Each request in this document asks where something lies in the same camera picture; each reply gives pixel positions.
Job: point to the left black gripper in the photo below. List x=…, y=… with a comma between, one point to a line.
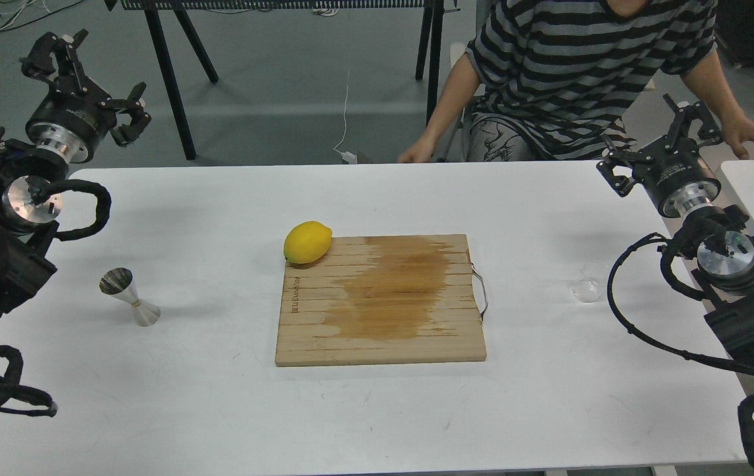
x=72, y=120

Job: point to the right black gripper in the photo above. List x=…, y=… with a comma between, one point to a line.
x=677, y=175

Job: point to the clear glass measuring cup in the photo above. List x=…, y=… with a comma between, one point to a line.
x=591, y=284

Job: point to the steel double jigger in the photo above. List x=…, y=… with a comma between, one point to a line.
x=119, y=283

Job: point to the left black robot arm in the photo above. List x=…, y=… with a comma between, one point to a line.
x=39, y=203

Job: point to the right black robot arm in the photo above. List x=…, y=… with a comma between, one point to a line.
x=710, y=258

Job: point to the person in striped shirt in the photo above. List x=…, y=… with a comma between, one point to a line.
x=559, y=75

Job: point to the black metal rack table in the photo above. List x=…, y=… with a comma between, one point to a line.
x=428, y=58

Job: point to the yellow lemon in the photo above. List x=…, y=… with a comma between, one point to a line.
x=307, y=242

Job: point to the wooden cutting board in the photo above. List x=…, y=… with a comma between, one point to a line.
x=374, y=300

